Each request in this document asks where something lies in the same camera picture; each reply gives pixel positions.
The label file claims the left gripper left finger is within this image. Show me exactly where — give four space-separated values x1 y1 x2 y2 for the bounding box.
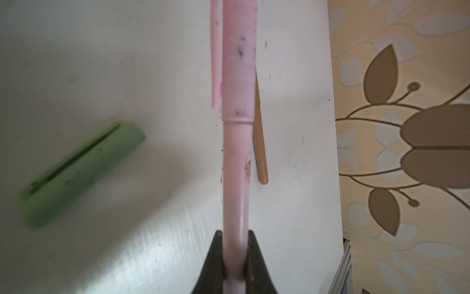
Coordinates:
192 230 225 294

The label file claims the green pen cap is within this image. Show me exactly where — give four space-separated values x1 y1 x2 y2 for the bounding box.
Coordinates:
18 122 146 230

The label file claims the pink fountain pen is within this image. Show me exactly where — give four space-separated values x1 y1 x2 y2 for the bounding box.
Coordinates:
210 0 258 294

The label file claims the brown fountain pen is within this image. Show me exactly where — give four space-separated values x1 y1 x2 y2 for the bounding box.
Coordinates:
253 76 269 185

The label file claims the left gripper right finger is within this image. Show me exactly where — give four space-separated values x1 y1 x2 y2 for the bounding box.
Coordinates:
244 230 278 294

